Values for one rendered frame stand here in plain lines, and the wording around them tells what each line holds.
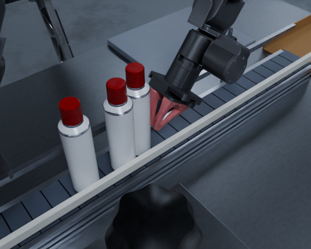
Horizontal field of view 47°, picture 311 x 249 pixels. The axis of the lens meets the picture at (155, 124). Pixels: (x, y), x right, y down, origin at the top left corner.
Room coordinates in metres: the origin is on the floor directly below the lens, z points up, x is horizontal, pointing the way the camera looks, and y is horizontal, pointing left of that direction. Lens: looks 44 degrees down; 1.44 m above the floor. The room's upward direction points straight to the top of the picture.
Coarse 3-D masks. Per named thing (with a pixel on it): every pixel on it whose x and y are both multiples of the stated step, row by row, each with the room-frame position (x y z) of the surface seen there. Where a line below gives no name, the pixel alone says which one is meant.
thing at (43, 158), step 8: (280, 32) 0.84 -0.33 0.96; (288, 32) 0.86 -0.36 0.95; (264, 40) 0.80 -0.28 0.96; (272, 40) 0.82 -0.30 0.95; (248, 48) 0.76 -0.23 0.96; (256, 48) 0.77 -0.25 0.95; (200, 72) 0.66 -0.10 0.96; (208, 72) 0.67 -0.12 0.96; (96, 128) 0.48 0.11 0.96; (104, 128) 0.49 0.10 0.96; (48, 152) 0.42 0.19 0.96; (56, 152) 0.42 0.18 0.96; (32, 160) 0.40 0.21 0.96; (40, 160) 0.40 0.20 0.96; (48, 160) 0.41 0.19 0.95; (16, 168) 0.38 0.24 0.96; (24, 168) 0.38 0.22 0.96; (32, 168) 0.39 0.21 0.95; (8, 176) 0.37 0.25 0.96; (16, 176) 0.37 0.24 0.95; (0, 184) 0.36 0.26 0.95
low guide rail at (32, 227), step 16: (304, 64) 0.79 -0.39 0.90; (272, 80) 0.70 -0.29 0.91; (240, 96) 0.63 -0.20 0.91; (224, 112) 0.59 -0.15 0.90; (192, 128) 0.53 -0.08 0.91; (160, 144) 0.48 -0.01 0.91; (176, 144) 0.50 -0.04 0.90; (144, 160) 0.45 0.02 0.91; (112, 176) 0.40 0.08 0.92; (80, 192) 0.37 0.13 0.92; (96, 192) 0.38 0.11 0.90; (64, 208) 0.34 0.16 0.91; (32, 224) 0.31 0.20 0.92; (0, 240) 0.28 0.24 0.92; (16, 240) 0.28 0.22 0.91
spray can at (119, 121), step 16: (112, 80) 0.47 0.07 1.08; (112, 96) 0.45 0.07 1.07; (112, 112) 0.44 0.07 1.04; (128, 112) 0.44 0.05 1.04; (112, 128) 0.44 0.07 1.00; (128, 128) 0.44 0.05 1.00; (112, 144) 0.44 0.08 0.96; (128, 144) 0.44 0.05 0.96; (112, 160) 0.44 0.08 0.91; (128, 160) 0.44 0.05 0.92
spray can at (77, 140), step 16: (64, 112) 0.40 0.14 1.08; (80, 112) 0.41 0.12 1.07; (64, 128) 0.40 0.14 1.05; (80, 128) 0.40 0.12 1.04; (64, 144) 0.39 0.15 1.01; (80, 144) 0.39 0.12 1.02; (80, 160) 0.39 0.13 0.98; (96, 160) 0.42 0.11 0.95; (80, 176) 0.39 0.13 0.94; (96, 176) 0.40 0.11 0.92
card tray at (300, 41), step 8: (296, 24) 1.06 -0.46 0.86; (304, 24) 1.10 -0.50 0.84; (296, 32) 1.06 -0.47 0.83; (304, 32) 1.06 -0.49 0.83; (280, 40) 1.01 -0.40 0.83; (288, 40) 1.01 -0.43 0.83; (296, 40) 1.01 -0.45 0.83; (304, 40) 1.01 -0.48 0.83; (264, 48) 0.96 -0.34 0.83; (272, 48) 0.96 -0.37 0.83; (280, 48) 0.96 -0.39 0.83; (288, 48) 0.96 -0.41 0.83; (296, 48) 0.96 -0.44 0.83; (304, 48) 0.96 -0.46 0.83
